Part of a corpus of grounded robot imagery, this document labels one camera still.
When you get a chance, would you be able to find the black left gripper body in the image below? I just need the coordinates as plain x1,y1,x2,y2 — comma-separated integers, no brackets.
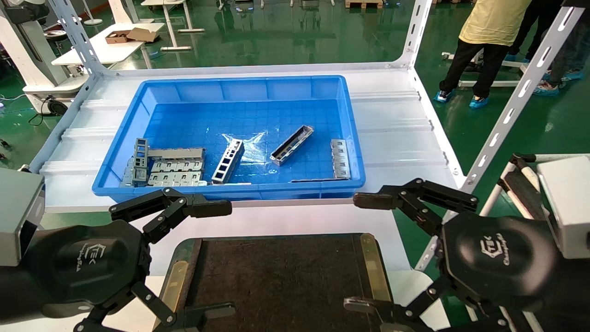
0,220,153,320

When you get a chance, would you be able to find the white robot base machine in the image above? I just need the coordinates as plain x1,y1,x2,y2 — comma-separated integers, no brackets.
0,0,89,116

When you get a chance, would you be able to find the person in yellow shirt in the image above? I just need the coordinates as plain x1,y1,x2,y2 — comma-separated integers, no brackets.
433,0,533,109

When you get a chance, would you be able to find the white table with legs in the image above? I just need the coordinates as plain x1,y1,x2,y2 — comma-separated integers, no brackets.
141,0,206,51

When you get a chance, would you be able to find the white floor stand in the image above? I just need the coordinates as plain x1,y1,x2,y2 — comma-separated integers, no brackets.
82,0,103,26

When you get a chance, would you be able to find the white floor frame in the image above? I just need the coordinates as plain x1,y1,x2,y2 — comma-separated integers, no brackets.
442,52,537,88

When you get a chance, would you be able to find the person with colourful shoes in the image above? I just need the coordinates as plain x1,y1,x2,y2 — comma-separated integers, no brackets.
532,21,590,97

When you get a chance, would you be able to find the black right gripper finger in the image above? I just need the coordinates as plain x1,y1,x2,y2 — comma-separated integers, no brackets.
354,178,479,237
343,276,510,332

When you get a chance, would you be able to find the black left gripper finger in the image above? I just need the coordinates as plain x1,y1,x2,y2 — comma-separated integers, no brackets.
110,187,233,245
74,282,236,332

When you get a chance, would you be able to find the person in black trousers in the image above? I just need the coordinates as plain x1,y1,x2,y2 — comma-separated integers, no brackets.
505,0,568,63

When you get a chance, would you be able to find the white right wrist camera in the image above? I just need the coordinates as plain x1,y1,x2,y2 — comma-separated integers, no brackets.
537,155,590,259

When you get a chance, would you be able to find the black floor cable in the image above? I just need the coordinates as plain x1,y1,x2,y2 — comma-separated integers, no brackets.
28,96,52,126

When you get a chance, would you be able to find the grey perforated metal bracket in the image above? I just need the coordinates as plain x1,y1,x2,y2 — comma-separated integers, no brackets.
122,138,149,187

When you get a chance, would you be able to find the flat slotted metal plate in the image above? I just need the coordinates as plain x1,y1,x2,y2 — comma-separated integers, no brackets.
151,160,204,173
330,139,352,180
147,172,208,187

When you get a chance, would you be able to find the clear plastic film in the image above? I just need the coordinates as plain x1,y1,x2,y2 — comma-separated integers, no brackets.
221,132,280,174

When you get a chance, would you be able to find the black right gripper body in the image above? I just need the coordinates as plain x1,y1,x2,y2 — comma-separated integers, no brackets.
442,214,590,332

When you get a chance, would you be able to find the long grey metal channel part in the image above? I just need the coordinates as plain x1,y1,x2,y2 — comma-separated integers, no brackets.
270,124,315,167

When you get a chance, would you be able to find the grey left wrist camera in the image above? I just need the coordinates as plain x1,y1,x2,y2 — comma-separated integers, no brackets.
0,168,46,267

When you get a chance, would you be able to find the black container tray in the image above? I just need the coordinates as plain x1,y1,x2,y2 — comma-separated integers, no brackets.
154,233,402,332

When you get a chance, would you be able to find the metal frame part with windows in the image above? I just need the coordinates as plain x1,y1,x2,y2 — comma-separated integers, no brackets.
211,139,245,185

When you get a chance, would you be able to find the long grey metal bar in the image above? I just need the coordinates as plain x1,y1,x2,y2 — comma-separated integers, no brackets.
147,148,206,161

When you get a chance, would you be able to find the blue plastic bin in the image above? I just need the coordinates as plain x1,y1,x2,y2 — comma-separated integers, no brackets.
91,75,367,204

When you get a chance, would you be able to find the white work table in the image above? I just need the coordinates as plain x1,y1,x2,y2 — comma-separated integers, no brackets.
52,22,165,70

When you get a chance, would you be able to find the white black tube stand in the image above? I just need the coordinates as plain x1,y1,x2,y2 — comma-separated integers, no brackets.
479,153,554,222

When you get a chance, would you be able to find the open cardboard box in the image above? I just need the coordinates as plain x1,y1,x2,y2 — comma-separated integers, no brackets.
105,27,160,45

